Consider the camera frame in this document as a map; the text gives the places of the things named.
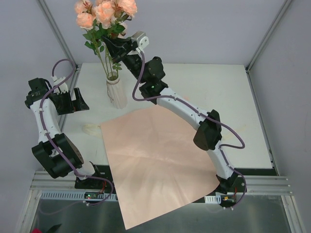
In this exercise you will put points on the peach wrapping paper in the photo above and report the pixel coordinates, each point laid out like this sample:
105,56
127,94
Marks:
155,165

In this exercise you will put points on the left aluminium frame post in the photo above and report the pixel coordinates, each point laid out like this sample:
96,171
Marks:
55,30

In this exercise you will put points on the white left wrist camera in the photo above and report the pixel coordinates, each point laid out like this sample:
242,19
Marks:
61,88

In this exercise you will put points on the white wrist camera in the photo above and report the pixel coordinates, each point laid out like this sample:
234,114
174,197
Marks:
139,41
61,88

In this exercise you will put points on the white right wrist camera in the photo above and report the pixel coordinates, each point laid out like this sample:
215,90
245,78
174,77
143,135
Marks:
139,41

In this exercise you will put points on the left white cable duct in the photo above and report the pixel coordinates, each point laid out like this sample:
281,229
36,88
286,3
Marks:
77,195

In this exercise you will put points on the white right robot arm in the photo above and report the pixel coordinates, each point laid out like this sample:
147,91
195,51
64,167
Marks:
208,128

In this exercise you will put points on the white ribbed ceramic vase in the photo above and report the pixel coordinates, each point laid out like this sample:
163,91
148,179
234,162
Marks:
115,90

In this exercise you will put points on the aluminium frame post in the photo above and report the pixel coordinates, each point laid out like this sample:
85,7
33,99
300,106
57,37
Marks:
55,30
269,33

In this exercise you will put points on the small peach rose stem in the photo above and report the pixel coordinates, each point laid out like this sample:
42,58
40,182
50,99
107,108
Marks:
125,10

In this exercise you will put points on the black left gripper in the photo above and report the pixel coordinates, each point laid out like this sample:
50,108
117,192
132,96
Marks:
73,102

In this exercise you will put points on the aluminium front rail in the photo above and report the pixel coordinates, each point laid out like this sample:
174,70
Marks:
256,185

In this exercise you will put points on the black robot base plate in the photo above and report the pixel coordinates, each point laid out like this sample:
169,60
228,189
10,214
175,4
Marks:
104,171

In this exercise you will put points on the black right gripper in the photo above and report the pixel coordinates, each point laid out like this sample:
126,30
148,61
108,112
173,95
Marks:
120,50

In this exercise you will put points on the cream printed ribbon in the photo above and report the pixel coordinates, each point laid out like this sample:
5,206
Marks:
92,130

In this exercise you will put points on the right white cable duct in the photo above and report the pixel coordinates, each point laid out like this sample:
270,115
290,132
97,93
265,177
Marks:
213,199

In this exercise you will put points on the white cable duct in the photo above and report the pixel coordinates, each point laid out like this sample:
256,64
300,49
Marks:
213,199
77,195

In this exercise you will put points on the right aluminium frame post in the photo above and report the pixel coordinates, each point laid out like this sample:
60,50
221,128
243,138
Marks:
269,33

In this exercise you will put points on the pale pink rose stem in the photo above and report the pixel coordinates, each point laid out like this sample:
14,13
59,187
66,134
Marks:
112,65

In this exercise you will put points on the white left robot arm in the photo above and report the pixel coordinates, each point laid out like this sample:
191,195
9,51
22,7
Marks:
54,151

